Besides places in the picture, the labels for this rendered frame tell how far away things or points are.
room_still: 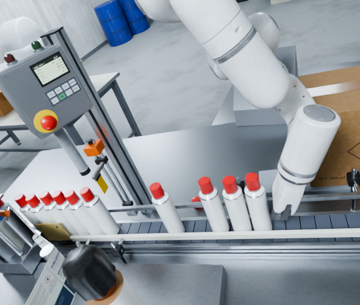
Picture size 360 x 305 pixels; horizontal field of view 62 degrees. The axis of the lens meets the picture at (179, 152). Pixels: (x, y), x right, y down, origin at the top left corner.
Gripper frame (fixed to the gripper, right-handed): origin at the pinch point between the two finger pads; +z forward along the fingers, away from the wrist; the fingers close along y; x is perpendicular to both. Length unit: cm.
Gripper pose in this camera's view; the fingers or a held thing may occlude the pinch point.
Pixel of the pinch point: (278, 213)
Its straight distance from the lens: 84.6
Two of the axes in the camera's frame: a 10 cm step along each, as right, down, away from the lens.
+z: -0.4, 7.6, 6.5
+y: -2.0, 6.3, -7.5
